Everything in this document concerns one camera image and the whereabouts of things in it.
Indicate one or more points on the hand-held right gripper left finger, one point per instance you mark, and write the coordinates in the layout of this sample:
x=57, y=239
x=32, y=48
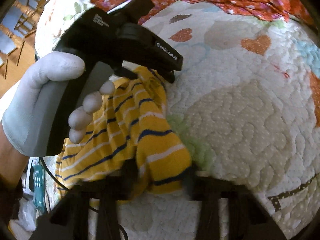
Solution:
x=107, y=205

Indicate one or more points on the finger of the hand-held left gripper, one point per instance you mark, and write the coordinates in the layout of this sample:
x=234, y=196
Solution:
x=128, y=72
x=168, y=76

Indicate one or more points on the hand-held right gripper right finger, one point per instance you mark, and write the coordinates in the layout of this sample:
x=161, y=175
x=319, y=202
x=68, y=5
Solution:
x=190, y=185

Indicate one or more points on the yellow striped sweater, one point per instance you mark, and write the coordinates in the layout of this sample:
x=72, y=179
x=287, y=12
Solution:
x=160, y=160

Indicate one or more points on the person's left forearm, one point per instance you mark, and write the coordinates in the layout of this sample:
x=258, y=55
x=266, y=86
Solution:
x=10, y=165

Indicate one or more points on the person's left hand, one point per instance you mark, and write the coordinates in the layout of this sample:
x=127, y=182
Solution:
x=37, y=75

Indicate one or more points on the white heart-patterned quilt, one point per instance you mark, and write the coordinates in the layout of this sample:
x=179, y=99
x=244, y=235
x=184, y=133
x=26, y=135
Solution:
x=237, y=117

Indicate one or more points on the wooden chair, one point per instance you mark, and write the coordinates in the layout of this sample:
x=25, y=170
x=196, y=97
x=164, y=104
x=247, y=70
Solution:
x=22, y=15

